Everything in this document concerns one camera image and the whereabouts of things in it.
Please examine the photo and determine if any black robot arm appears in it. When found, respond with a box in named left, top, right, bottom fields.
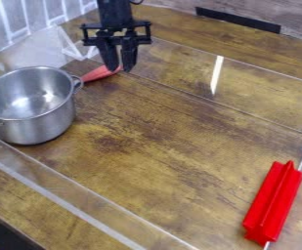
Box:
left=80, top=0, right=151, bottom=72

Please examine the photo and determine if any silver metal pot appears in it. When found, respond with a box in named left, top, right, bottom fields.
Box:
left=0, top=66, right=84, bottom=145

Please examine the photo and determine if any red plastic bracket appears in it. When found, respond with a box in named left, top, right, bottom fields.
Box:
left=241, top=160, right=302, bottom=247

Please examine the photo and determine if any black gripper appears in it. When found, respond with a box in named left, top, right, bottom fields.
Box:
left=80, top=21, right=151, bottom=72

